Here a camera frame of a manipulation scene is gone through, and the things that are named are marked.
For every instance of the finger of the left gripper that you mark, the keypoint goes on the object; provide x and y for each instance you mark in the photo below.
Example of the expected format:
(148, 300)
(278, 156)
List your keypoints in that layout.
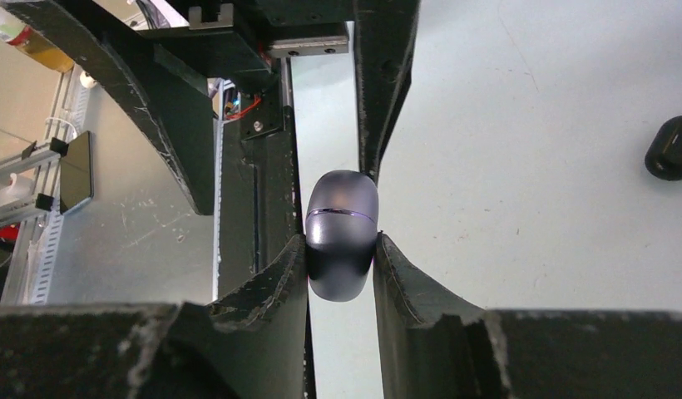
(163, 97)
(383, 51)

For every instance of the yellow capped bottle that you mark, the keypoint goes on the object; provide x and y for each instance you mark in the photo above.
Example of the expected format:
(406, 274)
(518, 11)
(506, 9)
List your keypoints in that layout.
(29, 42)

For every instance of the black smartphone on stand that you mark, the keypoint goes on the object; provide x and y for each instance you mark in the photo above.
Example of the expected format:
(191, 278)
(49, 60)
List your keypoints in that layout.
(76, 174)

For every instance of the black earbud charging case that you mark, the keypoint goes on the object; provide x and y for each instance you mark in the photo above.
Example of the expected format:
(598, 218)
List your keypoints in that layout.
(663, 159)

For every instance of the aluminium frame rail front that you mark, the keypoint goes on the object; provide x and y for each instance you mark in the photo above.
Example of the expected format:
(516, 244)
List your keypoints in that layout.
(29, 196)

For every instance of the purple earbud charging case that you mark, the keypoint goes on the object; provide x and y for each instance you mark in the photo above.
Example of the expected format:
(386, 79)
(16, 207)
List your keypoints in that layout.
(341, 228)

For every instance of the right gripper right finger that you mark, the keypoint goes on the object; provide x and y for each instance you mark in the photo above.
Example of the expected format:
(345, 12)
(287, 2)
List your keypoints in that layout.
(435, 344)

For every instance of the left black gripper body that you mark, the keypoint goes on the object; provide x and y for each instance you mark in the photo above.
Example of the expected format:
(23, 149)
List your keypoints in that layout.
(243, 40)

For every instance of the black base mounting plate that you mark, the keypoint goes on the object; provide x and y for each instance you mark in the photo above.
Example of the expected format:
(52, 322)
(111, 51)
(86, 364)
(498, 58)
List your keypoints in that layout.
(258, 205)

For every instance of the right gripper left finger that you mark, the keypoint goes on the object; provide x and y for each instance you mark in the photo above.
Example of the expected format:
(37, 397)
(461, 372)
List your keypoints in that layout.
(248, 344)

